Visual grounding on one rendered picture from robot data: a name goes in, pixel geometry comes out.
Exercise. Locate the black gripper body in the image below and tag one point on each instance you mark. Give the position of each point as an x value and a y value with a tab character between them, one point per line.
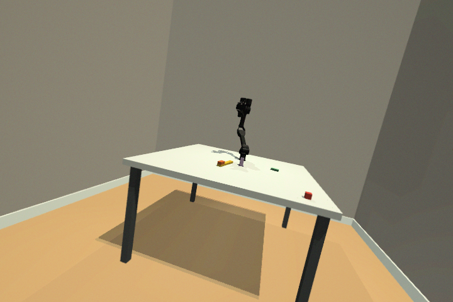
243	107

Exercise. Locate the yellow long bar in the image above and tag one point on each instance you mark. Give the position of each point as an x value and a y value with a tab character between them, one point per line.
222	163

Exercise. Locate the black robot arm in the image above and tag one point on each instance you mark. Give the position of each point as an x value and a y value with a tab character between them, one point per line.
241	133

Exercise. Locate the small red block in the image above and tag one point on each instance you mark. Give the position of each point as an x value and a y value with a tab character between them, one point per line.
308	195

